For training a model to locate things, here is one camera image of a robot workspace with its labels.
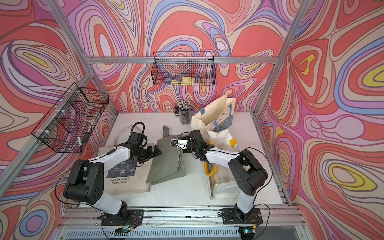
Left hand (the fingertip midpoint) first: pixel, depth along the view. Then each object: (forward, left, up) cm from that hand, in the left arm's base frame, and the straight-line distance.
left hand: (157, 155), depth 92 cm
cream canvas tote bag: (-12, +18, -3) cm, 22 cm away
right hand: (+6, -16, +7) cm, 18 cm away
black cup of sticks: (+29, -17, +9) cm, 35 cm away
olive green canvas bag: (-10, -9, +5) cm, 14 cm away
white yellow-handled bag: (-24, -35, +18) cm, 46 cm away
